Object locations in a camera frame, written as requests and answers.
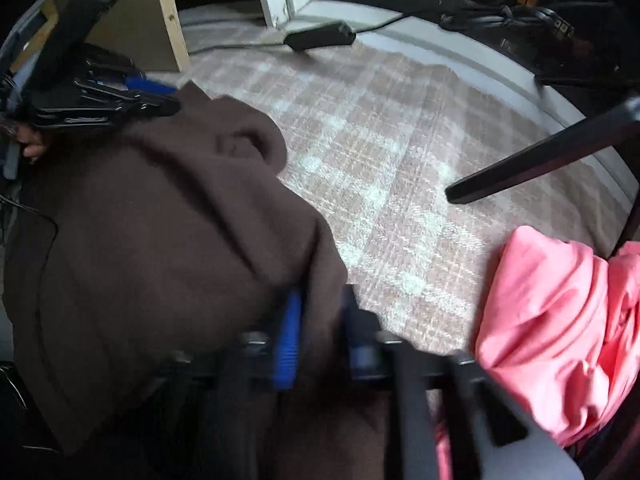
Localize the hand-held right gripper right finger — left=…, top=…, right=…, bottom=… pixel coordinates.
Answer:
left=344, top=284, right=587, bottom=480

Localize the brown garment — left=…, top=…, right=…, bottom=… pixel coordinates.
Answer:
left=2, top=80, right=436, bottom=480

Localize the checked beige blanket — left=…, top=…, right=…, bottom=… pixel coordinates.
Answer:
left=145, top=2, right=636, bottom=361

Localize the pink garment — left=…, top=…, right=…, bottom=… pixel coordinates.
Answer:
left=435, top=225, right=640, bottom=480

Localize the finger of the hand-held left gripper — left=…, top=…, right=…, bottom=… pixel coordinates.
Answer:
left=29, top=94, right=182, bottom=129
left=75, top=75, right=179, bottom=97

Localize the black cable inline controller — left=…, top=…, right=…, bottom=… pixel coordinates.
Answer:
left=180, top=12, right=441, bottom=56

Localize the thin black cable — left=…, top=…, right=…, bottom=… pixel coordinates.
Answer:
left=0, top=194, right=60, bottom=266

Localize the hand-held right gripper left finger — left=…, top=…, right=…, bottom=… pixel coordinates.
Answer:
left=150, top=289, right=304, bottom=480

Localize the person's left hand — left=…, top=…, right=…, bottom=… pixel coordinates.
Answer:
left=14, top=120, right=49, bottom=162

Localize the light wooden board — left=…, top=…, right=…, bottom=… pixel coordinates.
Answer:
left=50, top=0, right=192, bottom=73

